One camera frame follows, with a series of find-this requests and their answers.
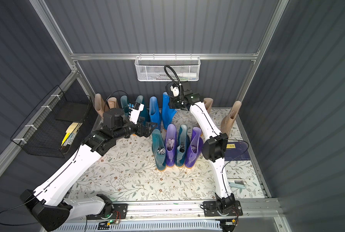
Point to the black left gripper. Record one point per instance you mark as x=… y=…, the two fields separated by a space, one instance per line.
x=142 y=128

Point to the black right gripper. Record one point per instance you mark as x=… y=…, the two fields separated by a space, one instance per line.
x=177 y=102

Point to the blue rain boot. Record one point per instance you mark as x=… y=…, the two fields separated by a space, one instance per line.
x=167 y=113
x=154 y=112

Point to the dark teal boot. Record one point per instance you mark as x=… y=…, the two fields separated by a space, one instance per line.
x=144 y=115
x=124 y=100

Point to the beige rain boot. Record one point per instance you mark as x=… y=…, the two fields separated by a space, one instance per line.
x=208 y=103
x=112 y=103
x=228 y=121
x=100 y=105

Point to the purple boot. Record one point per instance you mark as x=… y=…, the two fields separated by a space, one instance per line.
x=195 y=148
x=170 y=145

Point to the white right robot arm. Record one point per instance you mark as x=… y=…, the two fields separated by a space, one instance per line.
x=214 y=145

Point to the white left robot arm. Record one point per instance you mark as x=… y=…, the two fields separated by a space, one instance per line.
x=47 y=203

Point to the teal front boot left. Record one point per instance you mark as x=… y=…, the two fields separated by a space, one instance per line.
x=159 y=150

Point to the white bottle in basket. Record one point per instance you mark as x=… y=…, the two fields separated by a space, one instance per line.
x=188 y=75

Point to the teal front boot right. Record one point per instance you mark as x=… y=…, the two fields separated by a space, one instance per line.
x=182 y=145

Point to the floral floor mat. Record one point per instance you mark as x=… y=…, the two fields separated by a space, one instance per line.
x=128 y=173

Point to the dark blue book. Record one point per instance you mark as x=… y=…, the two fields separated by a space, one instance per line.
x=237 y=151

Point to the yellow notepad in basket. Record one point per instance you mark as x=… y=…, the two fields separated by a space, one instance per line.
x=70 y=132

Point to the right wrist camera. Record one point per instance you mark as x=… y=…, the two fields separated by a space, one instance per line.
x=175 y=90

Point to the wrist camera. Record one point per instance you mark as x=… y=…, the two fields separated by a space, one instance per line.
x=175 y=90
x=134 y=111

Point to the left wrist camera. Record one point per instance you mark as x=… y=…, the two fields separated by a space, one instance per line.
x=134 y=111

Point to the white wire mesh basket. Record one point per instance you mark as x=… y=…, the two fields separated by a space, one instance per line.
x=166 y=68

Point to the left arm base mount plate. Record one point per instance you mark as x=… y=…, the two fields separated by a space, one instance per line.
x=116 y=211

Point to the black wire wall basket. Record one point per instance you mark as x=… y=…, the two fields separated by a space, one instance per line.
x=43 y=135

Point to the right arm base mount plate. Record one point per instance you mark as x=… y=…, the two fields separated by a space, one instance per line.
x=214 y=209

